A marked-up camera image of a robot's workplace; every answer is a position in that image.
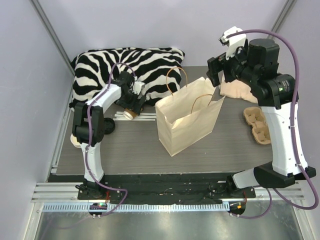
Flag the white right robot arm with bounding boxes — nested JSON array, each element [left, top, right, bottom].
[[206, 37, 317, 198]]

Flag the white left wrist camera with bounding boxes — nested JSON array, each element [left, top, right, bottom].
[[132, 81, 145, 96]]

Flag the white paper straw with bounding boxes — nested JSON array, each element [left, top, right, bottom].
[[113, 111, 156, 122]]

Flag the single brown paper cup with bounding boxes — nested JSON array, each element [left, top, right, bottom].
[[123, 108, 140, 121]]

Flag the cream paper bag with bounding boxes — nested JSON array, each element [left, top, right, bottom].
[[155, 77, 224, 157]]

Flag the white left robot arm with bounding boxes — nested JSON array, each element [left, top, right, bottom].
[[72, 71, 146, 200]]

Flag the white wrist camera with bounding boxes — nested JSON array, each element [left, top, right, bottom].
[[219, 26, 247, 60], [132, 81, 145, 96]]

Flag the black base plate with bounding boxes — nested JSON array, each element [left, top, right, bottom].
[[76, 173, 256, 205]]

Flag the zebra print cushion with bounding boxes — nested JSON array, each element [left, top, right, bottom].
[[69, 47, 185, 109]]

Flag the black lid stack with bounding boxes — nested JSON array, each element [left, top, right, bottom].
[[103, 117, 116, 135]]

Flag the beige cloth drawstring pouch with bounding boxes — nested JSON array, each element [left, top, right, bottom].
[[219, 75, 258, 104]]

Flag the white slotted cable duct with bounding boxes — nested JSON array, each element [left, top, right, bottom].
[[42, 202, 230, 213]]

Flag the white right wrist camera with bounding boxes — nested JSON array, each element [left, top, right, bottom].
[[219, 26, 247, 60]]

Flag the brown paper cups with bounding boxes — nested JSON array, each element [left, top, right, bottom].
[[70, 134, 81, 148]]

